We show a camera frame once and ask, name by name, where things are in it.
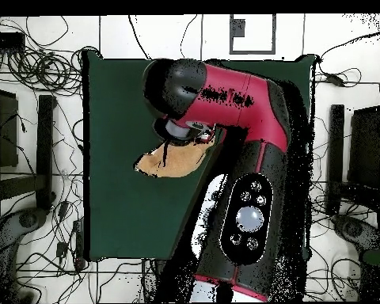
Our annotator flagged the black inline power adapter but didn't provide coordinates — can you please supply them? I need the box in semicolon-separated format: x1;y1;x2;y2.
324;72;347;88

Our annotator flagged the tan terry towel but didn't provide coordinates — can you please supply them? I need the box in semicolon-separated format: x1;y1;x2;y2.
134;139;217;179

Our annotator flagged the small black power adapter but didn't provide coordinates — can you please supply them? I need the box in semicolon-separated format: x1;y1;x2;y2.
55;241;70;258

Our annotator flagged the dark green table cloth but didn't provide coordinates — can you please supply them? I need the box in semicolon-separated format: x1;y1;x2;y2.
82;50;317;263

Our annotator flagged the black cable coil bundle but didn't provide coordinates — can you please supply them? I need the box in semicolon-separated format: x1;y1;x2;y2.
6;45;97;97

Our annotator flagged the flat black box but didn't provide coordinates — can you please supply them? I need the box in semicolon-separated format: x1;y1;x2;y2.
0;31;27;51

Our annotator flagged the black monitor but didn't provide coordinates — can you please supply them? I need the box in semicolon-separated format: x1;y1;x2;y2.
0;87;20;169

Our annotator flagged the black power strip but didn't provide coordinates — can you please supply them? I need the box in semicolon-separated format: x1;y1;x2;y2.
71;218;87;271

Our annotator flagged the curved black cable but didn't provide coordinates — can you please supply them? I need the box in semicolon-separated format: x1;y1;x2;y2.
127;13;152;61

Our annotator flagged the large black case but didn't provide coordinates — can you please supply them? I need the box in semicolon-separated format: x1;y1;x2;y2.
347;105;380;188

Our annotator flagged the dark grey square frame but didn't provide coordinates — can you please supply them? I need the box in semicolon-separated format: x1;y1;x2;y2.
229;13;277;55

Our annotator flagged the long black bar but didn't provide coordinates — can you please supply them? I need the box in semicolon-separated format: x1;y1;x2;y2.
35;94;57;211

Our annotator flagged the grey chair base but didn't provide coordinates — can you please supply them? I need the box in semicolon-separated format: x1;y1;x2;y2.
0;207;49;304
331;214;380;254

